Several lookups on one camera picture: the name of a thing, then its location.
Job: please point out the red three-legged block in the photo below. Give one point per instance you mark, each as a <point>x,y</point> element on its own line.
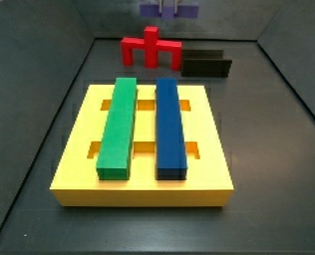
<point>152,44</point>

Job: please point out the blue bar block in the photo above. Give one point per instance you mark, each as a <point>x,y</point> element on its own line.
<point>170,146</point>

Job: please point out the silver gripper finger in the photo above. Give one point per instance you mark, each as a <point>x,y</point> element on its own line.
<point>174,6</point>
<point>160,6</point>

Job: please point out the yellow slotted board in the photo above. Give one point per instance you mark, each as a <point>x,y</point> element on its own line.
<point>207,187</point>

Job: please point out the green bar block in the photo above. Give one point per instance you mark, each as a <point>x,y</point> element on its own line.
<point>113,163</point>

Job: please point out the black angle fixture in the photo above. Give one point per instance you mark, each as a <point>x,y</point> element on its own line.
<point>204,63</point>

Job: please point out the purple three-legged block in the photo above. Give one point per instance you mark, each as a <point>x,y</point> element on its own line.
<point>186,10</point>

